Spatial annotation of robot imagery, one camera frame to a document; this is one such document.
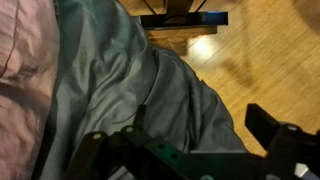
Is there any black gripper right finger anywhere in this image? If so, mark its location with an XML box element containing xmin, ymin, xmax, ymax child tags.
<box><xmin>244</xmin><ymin>103</ymin><xmax>320</xmax><ymax>180</ymax></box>

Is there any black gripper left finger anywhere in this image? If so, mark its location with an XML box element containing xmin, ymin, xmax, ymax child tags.
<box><xmin>64</xmin><ymin>104</ymin><xmax>214</xmax><ymax>180</ymax></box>

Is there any grey blanket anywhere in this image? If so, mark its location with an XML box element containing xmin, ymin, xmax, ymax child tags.
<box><xmin>31</xmin><ymin>0</ymin><xmax>249</xmax><ymax>180</ymax></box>

